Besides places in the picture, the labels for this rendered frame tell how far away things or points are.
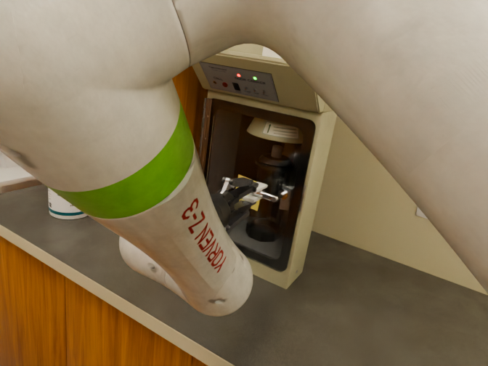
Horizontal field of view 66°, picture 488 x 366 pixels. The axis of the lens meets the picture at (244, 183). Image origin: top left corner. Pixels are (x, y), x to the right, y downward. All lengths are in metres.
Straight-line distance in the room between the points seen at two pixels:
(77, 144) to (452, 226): 0.19
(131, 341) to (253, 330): 0.33
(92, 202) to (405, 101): 0.20
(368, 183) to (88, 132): 1.16
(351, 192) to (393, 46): 1.17
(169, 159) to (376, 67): 0.15
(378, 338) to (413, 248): 0.45
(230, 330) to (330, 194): 0.67
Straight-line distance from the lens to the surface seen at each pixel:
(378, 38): 0.18
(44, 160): 0.24
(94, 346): 1.20
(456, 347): 1.07
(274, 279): 1.04
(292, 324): 0.93
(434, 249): 1.34
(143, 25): 0.20
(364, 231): 1.36
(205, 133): 1.01
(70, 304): 1.21
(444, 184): 0.18
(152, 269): 0.59
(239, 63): 0.84
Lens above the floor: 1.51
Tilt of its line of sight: 19 degrees down
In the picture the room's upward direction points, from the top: 8 degrees clockwise
